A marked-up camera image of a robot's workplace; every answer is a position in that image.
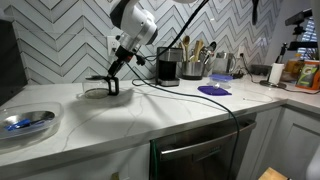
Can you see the glass carafe with black handle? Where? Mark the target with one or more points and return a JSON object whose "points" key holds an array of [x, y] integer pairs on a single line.
{"points": [[97, 86]]}

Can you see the stainless steel dishwasher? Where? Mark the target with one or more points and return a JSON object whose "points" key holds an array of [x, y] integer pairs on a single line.
{"points": [[211, 152]]}

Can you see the black camera on stand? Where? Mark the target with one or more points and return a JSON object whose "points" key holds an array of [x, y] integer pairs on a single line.
{"points": [[296, 20]]}

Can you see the black appliance at left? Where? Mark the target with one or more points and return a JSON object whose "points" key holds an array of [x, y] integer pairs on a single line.
{"points": [[12, 73]]}

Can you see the purple plastic lid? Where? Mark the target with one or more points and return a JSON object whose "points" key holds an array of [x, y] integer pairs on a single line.
{"points": [[210, 90]]}

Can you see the wooden stool corner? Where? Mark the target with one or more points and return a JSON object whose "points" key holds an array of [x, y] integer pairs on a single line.
{"points": [[271, 174]]}

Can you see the steel utensil holder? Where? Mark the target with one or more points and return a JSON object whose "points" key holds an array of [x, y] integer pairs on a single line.
{"points": [[192, 70]]}

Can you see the wooden spoon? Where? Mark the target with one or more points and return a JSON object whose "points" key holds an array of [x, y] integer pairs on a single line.
{"points": [[186, 42]]}

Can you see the white wall outlet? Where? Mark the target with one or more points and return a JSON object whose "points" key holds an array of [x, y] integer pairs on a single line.
{"points": [[112, 44]]}

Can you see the white paper towel roll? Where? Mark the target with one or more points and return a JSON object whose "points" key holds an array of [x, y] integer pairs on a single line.
{"points": [[276, 73]]}

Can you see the blue utensil in dish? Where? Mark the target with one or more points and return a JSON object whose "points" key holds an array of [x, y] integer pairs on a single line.
{"points": [[22, 124]]}

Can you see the green towel on dishwasher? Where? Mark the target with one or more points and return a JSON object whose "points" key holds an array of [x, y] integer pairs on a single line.
{"points": [[153, 161]]}

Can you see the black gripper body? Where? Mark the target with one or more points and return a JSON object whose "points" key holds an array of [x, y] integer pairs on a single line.
{"points": [[123, 55]]}

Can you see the black drip coffee machine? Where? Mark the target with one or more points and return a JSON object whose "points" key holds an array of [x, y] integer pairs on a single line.
{"points": [[166, 64]]}

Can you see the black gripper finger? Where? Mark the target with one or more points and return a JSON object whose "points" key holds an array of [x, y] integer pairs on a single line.
{"points": [[118, 69], [113, 69]]}

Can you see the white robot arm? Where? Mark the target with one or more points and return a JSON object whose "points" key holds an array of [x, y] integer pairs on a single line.
{"points": [[139, 27]]}

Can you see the clear container with blue lid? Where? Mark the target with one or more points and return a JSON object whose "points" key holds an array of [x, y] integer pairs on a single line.
{"points": [[219, 80]]}

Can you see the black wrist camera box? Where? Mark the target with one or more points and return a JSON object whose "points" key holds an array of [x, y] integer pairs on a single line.
{"points": [[140, 60]]}

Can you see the orange Gatorade canister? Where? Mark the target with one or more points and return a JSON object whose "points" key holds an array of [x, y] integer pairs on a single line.
{"points": [[309, 75]]}

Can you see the clear glass oval dish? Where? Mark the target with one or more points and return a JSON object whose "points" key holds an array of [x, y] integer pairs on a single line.
{"points": [[50, 112]]}

